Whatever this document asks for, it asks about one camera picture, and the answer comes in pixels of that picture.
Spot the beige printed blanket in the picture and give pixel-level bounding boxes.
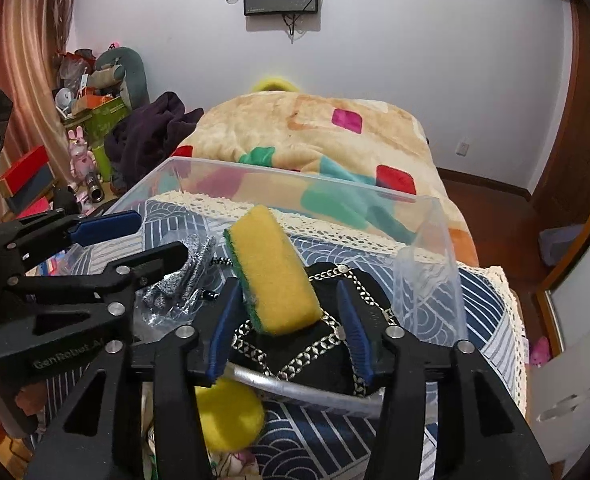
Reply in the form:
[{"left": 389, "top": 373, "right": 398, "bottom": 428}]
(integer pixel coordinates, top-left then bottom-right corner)
[{"left": 172, "top": 92, "right": 478, "bottom": 267}]

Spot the green bottle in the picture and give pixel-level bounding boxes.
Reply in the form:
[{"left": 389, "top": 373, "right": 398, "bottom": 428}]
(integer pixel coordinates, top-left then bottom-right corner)
[{"left": 92, "top": 142, "right": 114, "bottom": 184}]

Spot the clear plastic storage box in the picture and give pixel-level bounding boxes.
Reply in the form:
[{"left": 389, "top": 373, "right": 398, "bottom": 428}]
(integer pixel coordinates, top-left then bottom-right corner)
[{"left": 50, "top": 156, "right": 470, "bottom": 418}]

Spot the pink rabbit toy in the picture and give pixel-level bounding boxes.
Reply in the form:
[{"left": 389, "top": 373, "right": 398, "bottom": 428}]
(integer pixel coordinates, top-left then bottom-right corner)
[{"left": 67, "top": 126, "right": 96, "bottom": 182}]

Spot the round yellow sponge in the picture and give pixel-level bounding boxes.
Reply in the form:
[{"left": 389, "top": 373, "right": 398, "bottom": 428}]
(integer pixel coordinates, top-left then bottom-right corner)
[{"left": 195, "top": 379, "right": 266, "bottom": 453}]

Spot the yellow and green sponge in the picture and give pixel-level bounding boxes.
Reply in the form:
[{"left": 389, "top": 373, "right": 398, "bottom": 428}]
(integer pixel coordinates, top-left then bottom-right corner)
[{"left": 223, "top": 205, "right": 324, "bottom": 337}]

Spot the wooden framed mirror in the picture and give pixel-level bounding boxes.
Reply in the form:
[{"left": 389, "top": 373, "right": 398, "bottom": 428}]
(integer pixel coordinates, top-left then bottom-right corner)
[{"left": 534, "top": 217, "right": 590, "bottom": 357}]

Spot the pink striped curtain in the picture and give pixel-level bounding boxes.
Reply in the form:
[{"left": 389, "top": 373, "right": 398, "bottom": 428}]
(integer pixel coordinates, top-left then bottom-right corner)
[{"left": 0, "top": 0, "right": 76, "bottom": 223}]

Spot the yellow plush toy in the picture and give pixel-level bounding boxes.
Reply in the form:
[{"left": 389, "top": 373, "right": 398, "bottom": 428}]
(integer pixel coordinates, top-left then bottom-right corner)
[{"left": 249, "top": 76, "right": 300, "bottom": 95}]

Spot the blue wave cloth, lace edge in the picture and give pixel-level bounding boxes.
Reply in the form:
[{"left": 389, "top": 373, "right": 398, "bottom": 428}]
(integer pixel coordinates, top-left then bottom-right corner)
[{"left": 40, "top": 190, "right": 528, "bottom": 480}]

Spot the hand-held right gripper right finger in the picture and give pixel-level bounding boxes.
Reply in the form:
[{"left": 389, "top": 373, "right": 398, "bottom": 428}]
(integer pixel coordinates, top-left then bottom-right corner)
[{"left": 335, "top": 277, "right": 568, "bottom": 480}]

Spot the black cloth with chain print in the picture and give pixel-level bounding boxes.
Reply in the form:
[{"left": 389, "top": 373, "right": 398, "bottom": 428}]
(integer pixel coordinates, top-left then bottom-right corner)
[{"left": 230, "top": 262, "right": 400, "bottom": 402}]

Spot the green dinosaur plush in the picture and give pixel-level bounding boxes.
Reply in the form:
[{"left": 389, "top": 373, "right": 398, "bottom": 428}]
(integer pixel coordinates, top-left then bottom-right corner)
[{"left": 91, "top": 47, "right": 150, "bottom": 109}]

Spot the dark purple blanket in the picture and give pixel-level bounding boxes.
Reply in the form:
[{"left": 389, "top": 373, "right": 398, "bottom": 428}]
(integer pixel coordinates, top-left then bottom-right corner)
[{"left": 106, "top": 92, "right": 204, "bottom": 197}]

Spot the grey purple bag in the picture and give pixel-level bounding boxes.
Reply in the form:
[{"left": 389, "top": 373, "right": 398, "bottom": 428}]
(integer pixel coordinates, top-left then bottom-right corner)
[{"left": 539, "top": 225, "right": 584, "bottom": 267}]

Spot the black monitor cable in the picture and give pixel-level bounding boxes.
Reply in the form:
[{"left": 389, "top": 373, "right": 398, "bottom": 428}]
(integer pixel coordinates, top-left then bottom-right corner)
[{"left": 281, "top": 12, "right": 302, "bottom": 42}]

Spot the red box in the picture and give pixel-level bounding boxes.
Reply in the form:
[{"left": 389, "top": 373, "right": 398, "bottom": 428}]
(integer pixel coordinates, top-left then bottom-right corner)
[{"left": 0, "top": 145, "right": 58, "bottom": 212}]

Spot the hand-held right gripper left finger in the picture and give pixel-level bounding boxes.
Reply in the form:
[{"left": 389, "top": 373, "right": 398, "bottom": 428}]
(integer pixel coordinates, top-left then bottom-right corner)
[{"left": 25, "top": 277, "right": 248, "bottom": 480}]

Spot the pink soft toy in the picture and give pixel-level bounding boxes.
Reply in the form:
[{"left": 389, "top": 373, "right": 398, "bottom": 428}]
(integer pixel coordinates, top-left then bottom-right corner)
[{"left": 530, "top": 336, "right": 552, "bottom": 369}]

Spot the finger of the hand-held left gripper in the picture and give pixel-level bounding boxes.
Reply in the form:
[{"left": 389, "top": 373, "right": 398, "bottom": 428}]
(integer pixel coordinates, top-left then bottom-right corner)
[
  {"left": 5, "top": 241, "right": 192, "bottom": 313},
  {"left": 0, "top": 210, "right": 142, "bottom": 267}
]

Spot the black and white cord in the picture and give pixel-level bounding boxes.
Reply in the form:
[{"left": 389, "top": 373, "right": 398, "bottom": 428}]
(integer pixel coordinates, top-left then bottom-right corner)
[{"left": 202, "top": 257, "right": 234, "bottom": 302}]

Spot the green cardboard box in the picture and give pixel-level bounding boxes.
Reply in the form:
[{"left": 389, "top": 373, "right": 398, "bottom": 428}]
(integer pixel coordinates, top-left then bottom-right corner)
[{"left": 62, "top": 96, "right": 128, "bottom": 147}]

